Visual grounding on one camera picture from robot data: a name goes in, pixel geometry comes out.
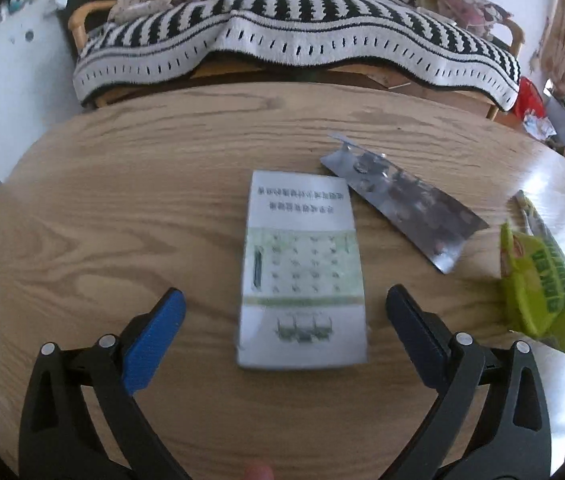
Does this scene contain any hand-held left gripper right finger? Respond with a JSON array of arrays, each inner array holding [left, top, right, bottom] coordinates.
[[385, 283, 554, 480]]

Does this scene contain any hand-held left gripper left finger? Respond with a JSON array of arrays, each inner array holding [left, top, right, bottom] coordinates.
[[17, 287, 194, 480]]

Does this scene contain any green snack packet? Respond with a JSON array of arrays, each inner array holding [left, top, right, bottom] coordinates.
[[499, 222, 565, 355]]

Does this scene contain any white and green medicine box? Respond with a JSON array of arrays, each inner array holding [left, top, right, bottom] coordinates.
[[235, 170, 369, 372]]

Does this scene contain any silver blister pack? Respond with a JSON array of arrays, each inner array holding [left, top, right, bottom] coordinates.
[[319, 132, 490, 275]]

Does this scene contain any round wooden table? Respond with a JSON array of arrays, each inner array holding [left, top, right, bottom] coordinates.
[[0, 82, 565, 480]]

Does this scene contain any crumpled white paper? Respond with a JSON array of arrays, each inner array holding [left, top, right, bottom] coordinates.
[[523, 111, 557, 142]]

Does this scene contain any red bag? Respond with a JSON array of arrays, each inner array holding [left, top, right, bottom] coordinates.
[[511, 77, 547, 122]]

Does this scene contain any white cabinet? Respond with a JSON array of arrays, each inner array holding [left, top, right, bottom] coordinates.
[[0, 0, 86, 198]]

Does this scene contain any black white striped blanket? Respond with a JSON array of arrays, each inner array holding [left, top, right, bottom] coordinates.
[[72, 0, 522, 111]]

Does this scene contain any wooden armchair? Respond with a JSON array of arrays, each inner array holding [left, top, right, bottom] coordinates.
[[67, 0, 525, 121]]

